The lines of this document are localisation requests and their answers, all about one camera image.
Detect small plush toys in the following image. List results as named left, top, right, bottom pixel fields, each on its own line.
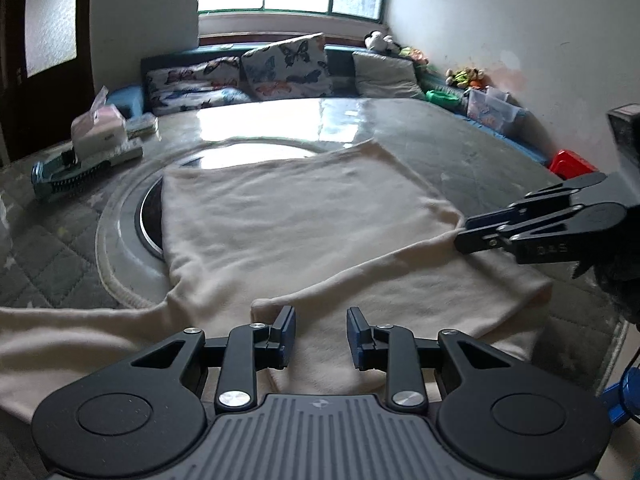
left=445, top=67, right=486, bottom=90

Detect dark wooden door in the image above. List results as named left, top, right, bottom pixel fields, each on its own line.
left=1, top=0, right=94, bottom=164

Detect blue sofa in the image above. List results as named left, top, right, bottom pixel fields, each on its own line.
left=106, top=41, right=551, bottom=166

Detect grey cushion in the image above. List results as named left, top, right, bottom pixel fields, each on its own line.
left=352, top=52, right=425, bottom=101

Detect red plastic stool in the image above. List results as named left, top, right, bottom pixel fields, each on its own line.
left=549, top=150, right=598, bottom=180

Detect clear plastic storage box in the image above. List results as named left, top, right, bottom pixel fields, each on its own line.
left=466, top=89, right=525, bottom=136

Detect flat butterfly pillow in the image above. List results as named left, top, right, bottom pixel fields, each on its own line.
left=145, top=56, right=253, bottom=116

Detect plastic wrapped tissue pack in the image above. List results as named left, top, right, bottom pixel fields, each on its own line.
left=0, top=198, right=13, bottom=260

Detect grey quilted star table cover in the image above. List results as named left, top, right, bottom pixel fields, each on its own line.
left=0, top=96, right=632, bottom=480

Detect cream garment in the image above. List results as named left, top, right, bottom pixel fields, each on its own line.
left=1, top=141, right=552, bottom=420

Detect green bowl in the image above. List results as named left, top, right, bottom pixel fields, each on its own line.
left=425, top=90, right=460, bottom=112

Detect panda plush toy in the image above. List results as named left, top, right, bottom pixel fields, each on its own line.
left=363, top=30, right=401, bottom=55

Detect white power strip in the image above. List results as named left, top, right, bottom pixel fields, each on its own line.
left=79, top=139, right=143, bottom=168

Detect pink tissue box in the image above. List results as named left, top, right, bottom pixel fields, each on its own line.
left=70, top=87, right=127, bottom=162

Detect teal black hair brush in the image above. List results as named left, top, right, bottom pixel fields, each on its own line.
left=30, top=148, right=112, bottom=202

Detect upright butterfly cushion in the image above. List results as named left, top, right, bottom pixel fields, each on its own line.
left=241, top=32, right=333, bottom=101

